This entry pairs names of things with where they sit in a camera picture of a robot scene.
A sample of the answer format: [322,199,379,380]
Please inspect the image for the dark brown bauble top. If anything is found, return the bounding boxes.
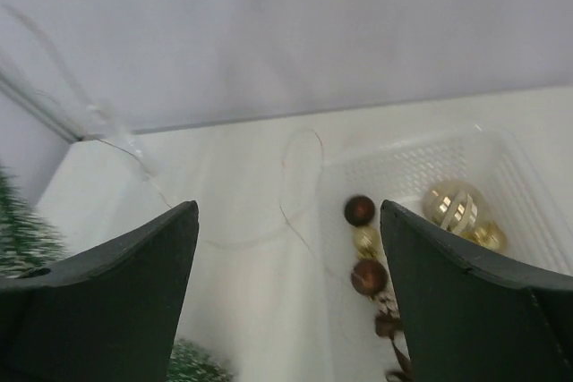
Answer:
[344,195,376,227]

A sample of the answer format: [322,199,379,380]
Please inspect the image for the thin copper wire string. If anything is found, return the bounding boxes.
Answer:
[98,127,341,280]

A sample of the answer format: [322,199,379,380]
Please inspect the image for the dark brown bauble lower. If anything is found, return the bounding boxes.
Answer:
[350,259,389,297]

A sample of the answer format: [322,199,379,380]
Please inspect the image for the small gold glitter bauble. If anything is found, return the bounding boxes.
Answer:
[352,225,381,259]

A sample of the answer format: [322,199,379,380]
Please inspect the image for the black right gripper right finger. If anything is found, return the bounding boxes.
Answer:
[381,200,572,381]

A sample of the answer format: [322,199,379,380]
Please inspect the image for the large gold striped bauble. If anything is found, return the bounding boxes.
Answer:
[421,179,491,235]

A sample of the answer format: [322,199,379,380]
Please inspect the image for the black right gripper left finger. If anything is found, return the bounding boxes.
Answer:
[1,201,199,381]

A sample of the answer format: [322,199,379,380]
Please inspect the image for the small green bottlebrush christmas tree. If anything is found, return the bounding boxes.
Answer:
[1,168,234,381]

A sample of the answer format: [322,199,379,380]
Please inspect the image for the gold bauble cluster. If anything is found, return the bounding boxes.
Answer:
[461,221,508,253]

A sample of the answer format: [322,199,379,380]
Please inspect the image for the white perforated plastic basket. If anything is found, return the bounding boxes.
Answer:
[316,125,572,381]

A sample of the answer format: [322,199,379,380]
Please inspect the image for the dark brown bauble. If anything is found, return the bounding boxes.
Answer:
[344,195,376,227]
[350,259,389,297]

